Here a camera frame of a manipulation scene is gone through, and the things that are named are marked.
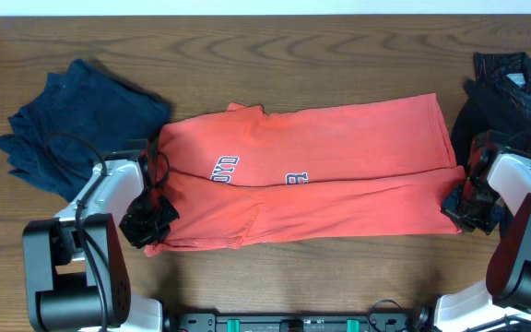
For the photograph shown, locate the red soccer t-shirt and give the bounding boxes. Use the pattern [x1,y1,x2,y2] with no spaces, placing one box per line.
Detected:
[145,94,465,256]

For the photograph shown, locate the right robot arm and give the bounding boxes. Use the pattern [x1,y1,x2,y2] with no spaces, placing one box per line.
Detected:
[428,130,531,331]

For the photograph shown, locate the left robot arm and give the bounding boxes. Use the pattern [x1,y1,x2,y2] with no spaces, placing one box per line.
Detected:
[22,150,179,331]

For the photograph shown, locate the black patterned garment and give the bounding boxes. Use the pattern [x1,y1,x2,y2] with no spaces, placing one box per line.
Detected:
[449,51,531,236]

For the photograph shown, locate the folded navy blue shirt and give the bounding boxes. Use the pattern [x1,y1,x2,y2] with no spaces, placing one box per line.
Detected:
[0,59,171,201]

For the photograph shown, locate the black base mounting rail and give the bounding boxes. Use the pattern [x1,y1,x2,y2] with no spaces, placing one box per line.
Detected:
[163,300,438,332]

